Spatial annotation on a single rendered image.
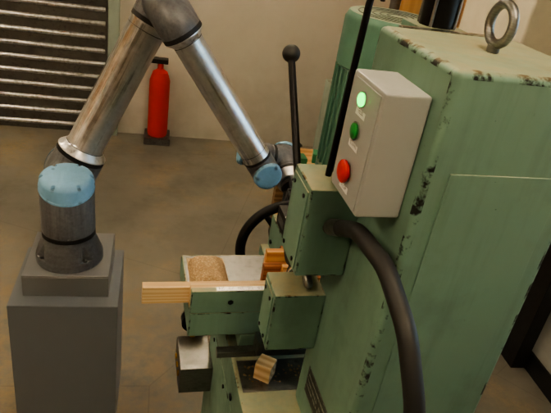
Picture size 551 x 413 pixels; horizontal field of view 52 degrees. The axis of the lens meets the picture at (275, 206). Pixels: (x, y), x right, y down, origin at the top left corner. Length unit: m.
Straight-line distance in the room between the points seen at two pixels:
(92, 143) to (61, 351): 0.63
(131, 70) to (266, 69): 2.57
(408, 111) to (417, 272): 0.21
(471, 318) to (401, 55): 0.37
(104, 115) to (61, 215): 0.32
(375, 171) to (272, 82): 3.57
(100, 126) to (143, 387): 1.01
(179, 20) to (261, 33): 2.61
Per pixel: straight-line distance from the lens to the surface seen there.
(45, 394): 1.99
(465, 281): 0.80
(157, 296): 1.17
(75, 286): 1.75
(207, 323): 1.19
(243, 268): 1.31
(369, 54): 0.97
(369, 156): 0.67
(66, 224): 1.67
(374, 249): 0.70
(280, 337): 1.00
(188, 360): 1.47
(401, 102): 0.66
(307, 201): 0.81
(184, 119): 4.26
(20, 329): 1.82
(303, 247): 0.84
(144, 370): 2.31
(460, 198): 0.71
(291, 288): 0.96
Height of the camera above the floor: 1.65
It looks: 28 degrees down
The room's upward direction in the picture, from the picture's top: 10 degrees clockwise
